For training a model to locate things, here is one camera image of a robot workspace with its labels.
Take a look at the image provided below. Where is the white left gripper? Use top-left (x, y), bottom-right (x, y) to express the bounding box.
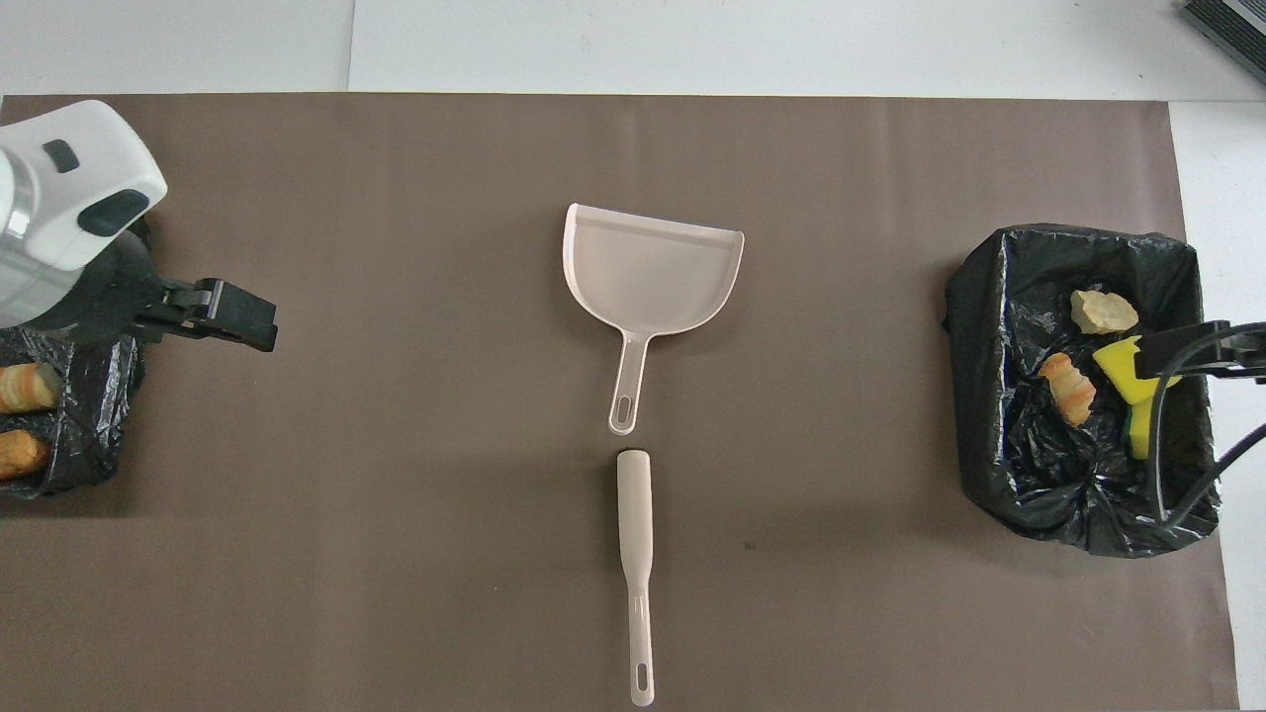
top-left (0, 100), bottom-right (280, 353)

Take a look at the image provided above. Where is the notched yellow sponge piece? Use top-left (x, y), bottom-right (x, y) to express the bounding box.
top-left (1092, 335), bottom-right (1184, 405)

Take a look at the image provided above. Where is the pale yellow sponge chunk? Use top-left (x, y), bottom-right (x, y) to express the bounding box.
top-left (0, 362), bottom-right (62, 415)
top-left (1038, 352), bottom-right (1098, 428)
top-left (1070, 289), bottom-right (1140, 336)

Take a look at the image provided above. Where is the brown oval sponge piece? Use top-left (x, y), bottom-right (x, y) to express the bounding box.
top-left (0, 429), bottom-right (52, 483)

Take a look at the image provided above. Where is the beige plastic dustpan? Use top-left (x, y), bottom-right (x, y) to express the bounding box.
top-left (562, 203), bottom-right (746, 437)

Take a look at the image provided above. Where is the black bag lined bin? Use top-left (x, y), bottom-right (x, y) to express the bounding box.
top-left (0, 220), bottom-right (152, 500)
top-left (943, 223), bottom-right (1221, 560)

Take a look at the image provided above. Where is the brown paper table mat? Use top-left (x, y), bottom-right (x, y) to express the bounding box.
top-left (0, 94), bottom-right (1240, 712)

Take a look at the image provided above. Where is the grey ribbed device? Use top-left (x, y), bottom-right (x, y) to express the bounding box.
top-left (1180, 0), bottom-right (1266, 85)

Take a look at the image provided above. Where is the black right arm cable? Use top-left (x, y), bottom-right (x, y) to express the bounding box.
top-left (1147, 322), bottom-right (1266, 525)

